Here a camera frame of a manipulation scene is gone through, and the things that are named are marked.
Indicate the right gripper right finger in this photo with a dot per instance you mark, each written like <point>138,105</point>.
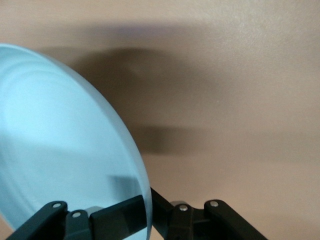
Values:
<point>200,225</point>

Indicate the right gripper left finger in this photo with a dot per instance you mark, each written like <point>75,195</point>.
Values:
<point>117,215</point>

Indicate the blue plate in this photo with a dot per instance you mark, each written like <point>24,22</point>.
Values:
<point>62,137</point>

